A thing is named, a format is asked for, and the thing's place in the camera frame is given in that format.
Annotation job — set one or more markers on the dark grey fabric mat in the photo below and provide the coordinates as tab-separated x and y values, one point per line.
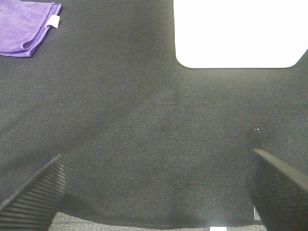
145	141

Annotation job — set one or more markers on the white towel label tag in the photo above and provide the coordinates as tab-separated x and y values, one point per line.
53	21

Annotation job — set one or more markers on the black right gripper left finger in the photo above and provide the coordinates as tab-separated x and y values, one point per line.
30	201

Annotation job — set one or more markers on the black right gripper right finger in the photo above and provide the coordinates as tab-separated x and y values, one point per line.
278	192

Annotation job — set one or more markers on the purple towel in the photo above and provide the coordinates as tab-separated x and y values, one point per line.
22	25

